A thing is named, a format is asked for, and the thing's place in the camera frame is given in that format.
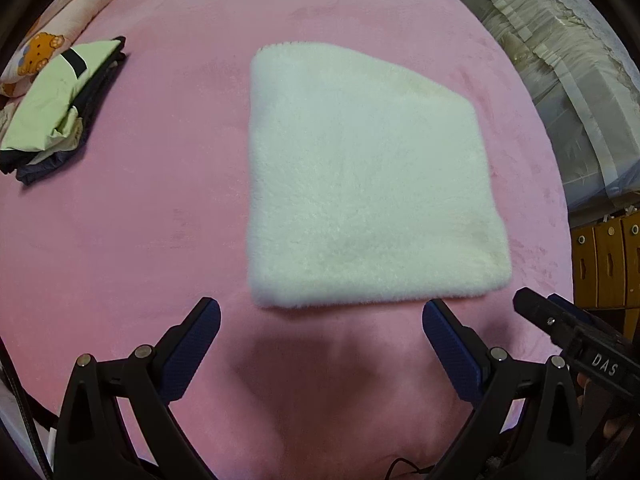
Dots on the black folded garment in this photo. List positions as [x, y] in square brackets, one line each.
[100, 87]

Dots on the light green folded garment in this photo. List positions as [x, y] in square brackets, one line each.
[55, 95]

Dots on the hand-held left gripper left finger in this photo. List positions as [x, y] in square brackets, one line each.
[192, 350]

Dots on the navy folded garment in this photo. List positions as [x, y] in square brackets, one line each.
[45, 170]

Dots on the white fuzzy cardigan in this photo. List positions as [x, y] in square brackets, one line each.
[370, 185]

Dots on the pink bed blanket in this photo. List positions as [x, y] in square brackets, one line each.
[150, 210]

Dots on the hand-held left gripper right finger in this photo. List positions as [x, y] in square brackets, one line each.
[452, 355]

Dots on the lace covered furniture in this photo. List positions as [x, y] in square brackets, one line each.
[565, 60]

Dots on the wooden drawer cabinet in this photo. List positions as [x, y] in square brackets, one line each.
[610, 265]

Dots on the person's right hand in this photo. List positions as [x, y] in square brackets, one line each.
[611, 427]

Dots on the pink bear print quilt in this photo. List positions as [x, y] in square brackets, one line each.
[45, 45]

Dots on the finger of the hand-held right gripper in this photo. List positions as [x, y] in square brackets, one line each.
[575, 312]
[542, 317]

